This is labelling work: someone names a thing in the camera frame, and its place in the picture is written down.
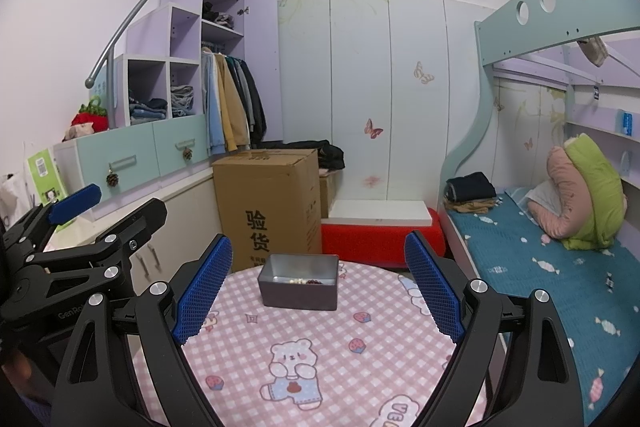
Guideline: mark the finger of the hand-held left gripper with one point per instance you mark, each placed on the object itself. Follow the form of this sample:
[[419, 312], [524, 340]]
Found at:
[[75, 204], [140, 219]]

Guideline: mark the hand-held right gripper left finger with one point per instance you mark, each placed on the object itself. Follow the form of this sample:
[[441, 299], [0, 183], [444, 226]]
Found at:
[[202, 292]]

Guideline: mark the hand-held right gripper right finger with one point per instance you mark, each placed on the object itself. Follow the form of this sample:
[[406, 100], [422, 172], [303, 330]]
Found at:
[[435, 292]]

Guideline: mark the grey metal tin box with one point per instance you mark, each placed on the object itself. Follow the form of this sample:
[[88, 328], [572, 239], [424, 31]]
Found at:
[[295, 297]]

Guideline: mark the beige cabinet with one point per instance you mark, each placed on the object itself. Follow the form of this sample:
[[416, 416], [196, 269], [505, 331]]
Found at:
[[175, 207]]

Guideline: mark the green and white box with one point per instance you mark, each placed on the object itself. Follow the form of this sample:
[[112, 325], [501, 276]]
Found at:
[[47, 177]]

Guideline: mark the pinecone ornament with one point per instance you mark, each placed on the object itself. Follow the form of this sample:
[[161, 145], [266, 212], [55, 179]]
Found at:
[[188, 153], [112, 179]]

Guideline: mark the teal drawer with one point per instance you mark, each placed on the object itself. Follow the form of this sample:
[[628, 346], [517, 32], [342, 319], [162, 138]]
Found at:
[[175, 134], [95, 157]]

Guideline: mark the white bag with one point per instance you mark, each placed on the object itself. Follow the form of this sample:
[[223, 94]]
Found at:
[[12, 202]]

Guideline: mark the red ottoman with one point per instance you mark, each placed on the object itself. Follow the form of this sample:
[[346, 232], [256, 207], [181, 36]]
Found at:
[[370, 242]]

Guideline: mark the red strawberry plush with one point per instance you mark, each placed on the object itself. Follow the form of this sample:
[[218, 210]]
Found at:
[[90, 117]]

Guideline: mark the folded tan clothes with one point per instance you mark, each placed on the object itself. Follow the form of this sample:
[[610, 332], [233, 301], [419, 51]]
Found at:
[[470, 208]]

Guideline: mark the teal candy print bed sheet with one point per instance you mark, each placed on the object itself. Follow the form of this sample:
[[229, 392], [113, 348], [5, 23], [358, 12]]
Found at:
[[540, 287]]

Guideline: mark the folded dark clothes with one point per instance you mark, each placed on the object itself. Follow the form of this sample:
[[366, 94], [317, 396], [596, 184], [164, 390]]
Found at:
[[470, 187]]

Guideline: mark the pink checked tablecloth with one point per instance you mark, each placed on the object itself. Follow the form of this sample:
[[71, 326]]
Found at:
[[310, 332]]

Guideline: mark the folded grey jeans stack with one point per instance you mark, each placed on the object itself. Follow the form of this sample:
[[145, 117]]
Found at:
[[181, 102]]

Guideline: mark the large cardboard box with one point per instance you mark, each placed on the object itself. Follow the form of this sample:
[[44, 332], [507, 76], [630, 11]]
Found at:
[[270, 187]]

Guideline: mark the light blue hanging jacket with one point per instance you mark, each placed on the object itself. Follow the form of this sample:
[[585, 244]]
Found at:
[[212, 107]]

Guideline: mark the white pillow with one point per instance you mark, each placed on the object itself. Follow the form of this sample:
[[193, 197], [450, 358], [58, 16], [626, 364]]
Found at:
[[542, 201]]

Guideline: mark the small cardboard box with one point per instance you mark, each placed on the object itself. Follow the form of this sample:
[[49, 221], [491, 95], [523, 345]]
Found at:
[[327, 194]]

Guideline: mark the yellow hanging jacket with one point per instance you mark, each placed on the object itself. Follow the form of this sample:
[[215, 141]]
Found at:
[[235, 107]]

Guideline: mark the pink plush pillow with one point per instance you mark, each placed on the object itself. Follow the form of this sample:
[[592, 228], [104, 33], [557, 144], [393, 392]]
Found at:
[[560, 192]]

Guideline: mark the dark hanging jackets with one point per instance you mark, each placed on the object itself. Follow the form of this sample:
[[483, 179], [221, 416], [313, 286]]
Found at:
[[252, 102]]

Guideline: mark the black clothes pile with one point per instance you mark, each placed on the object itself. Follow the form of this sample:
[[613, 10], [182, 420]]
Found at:
[[330, 154]]

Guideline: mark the pink butterfly sticker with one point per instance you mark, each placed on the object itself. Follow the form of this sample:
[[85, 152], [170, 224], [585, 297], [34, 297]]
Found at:
[[373, 128]]

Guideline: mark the purple stair shelf unit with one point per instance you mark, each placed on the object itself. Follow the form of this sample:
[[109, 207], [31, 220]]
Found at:
[[150, 37]]

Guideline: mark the green plush blanket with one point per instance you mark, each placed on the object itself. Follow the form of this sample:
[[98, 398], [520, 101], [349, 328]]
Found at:
[[597, 192]]

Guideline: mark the dark clothes on shelf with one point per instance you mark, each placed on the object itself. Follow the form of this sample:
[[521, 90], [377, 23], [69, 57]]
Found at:
[[217, 16]]

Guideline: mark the beige butterfly sticker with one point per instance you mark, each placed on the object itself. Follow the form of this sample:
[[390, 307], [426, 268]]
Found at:
[[424, 73]]

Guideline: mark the white wardrobe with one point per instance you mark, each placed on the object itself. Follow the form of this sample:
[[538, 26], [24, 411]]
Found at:
[[360, 82]]

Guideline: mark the small blue box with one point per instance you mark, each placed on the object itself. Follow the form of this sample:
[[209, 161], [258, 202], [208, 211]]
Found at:
[[625, 122]]

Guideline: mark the black tag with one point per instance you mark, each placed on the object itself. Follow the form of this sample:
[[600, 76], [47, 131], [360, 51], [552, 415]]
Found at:
[[595, 92]]

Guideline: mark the beige hanging pouch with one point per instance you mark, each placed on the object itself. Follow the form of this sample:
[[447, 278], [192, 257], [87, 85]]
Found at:
[[592, 49]]

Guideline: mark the teal bunk bed frame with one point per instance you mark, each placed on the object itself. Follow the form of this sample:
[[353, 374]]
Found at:
[[505, 52]]

